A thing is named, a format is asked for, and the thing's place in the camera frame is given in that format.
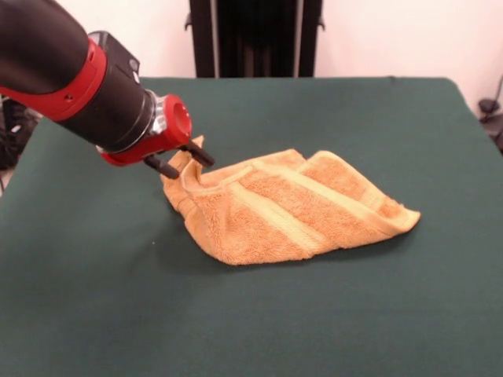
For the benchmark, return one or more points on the dark green table cloth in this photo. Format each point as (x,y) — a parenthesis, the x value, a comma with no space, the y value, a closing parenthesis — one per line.
(118,275)

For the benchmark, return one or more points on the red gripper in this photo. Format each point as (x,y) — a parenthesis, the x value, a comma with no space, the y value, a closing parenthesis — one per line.
(178,125)

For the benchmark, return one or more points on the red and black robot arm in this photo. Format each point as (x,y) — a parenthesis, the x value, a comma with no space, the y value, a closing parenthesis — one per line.
(59,59)

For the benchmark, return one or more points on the orange terry towel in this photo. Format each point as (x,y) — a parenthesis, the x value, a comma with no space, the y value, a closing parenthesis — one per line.
(275,220)

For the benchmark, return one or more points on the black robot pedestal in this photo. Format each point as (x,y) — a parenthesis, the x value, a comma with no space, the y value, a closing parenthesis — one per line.
(255,39)

